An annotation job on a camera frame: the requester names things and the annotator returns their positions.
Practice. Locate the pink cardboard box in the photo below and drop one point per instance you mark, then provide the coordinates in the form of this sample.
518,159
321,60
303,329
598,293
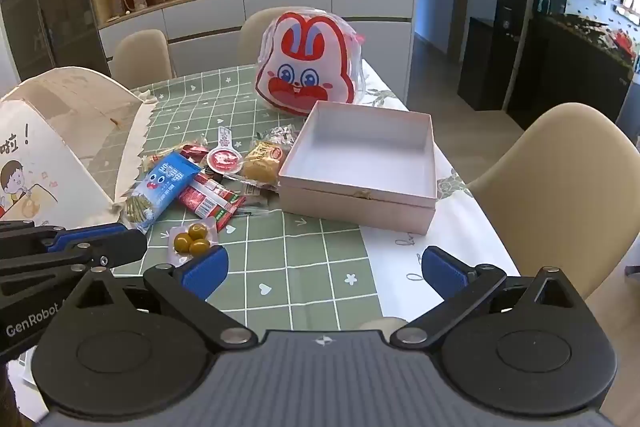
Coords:
360,207

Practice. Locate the red white rabbit bag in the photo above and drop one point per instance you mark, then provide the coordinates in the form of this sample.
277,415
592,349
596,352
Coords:
300,67

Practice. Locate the green checked tablecloth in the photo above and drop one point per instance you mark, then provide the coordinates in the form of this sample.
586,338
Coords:
310,257

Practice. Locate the large beige chair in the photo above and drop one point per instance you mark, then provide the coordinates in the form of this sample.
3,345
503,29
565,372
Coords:
560,187

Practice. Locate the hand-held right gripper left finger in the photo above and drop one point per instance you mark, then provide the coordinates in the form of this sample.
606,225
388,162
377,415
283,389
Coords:
200,272

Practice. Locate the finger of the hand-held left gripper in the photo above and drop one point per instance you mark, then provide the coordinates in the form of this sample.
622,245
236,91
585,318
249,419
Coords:
125,247
90,234

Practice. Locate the small clear snack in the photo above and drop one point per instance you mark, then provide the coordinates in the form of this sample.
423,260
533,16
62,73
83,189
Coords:
275,134

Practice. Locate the white floral tablecloth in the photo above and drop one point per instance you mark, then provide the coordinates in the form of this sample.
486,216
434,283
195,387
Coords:
390,267

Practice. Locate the red lidded jelly cup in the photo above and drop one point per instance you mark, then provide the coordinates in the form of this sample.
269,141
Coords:
222,159

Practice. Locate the black water dispenser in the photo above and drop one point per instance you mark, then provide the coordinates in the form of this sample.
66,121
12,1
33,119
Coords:
487,57

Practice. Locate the green olive packet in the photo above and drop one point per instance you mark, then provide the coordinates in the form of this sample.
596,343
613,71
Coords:
192,237

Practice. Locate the black fish tank cabinet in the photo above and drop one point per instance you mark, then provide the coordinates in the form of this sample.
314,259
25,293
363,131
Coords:
565,72

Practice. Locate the red sausage packet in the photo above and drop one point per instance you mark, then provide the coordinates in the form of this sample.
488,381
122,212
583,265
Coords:
205,197
230,212

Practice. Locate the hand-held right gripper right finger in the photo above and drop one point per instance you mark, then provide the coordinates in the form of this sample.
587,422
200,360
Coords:
442,269

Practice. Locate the yellow bread packet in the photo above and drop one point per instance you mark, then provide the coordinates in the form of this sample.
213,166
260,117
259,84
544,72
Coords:
262,162

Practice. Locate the blue snack packet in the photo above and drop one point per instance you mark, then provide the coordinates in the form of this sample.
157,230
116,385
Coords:
165,177

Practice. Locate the red foil snack packet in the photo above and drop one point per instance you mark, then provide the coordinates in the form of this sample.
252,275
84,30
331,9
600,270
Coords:
194,152

